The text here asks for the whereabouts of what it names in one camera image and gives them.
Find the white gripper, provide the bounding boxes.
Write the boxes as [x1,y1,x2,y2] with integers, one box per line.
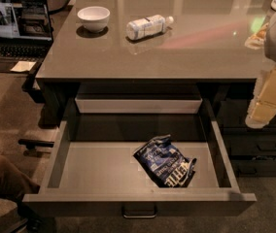
[245,66,276,129]

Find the blue chip bag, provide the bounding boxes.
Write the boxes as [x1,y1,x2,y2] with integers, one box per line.
[133,135,197,188]

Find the dark lower drawer cabinet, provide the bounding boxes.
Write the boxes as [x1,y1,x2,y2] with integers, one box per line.
[217,83,276,177]

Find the open grey top drawer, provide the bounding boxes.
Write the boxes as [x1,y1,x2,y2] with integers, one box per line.
[23,101,257,216]

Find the clear plastic water bottle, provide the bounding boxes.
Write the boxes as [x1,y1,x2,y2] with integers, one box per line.
[126,15,174,41]

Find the white ceramic bowl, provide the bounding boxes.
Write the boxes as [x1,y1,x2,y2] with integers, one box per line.
[77,6,110,33]

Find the black chair armrest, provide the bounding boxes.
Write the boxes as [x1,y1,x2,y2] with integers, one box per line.
[18,139,53,150]

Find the white paper note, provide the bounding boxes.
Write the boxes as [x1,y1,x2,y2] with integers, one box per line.
[11,61,35,73]

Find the open laptop computer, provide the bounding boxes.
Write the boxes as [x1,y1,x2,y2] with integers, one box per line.
[0,0,53,73]

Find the person's leg brown trousers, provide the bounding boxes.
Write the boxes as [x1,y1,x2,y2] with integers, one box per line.
[0,155,40,203]

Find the metal drawer handle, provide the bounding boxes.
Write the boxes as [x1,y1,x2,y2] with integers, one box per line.
[121,204,157,219]

